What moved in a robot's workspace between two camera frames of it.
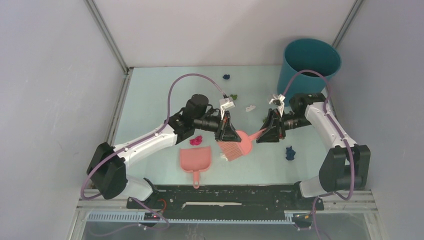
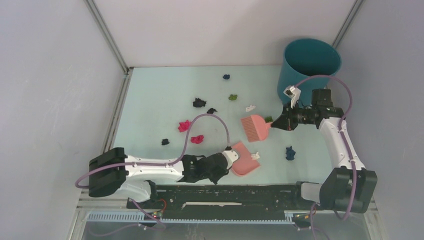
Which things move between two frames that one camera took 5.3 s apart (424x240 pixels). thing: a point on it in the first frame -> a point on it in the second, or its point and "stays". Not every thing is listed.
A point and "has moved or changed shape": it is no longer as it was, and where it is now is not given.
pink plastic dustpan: x=195 y=160 has moved or changed shape
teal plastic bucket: x=303 y=54 stays
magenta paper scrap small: x=197 y=141 stays
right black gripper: x=270 y=135 -> x=284 y=122
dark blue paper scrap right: x=290 y=153 stays
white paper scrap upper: x=249 y=109 stays
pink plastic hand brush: x=234 y=149 -> x=255 y=128
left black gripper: x=227 y=132 -> x=215 y=179
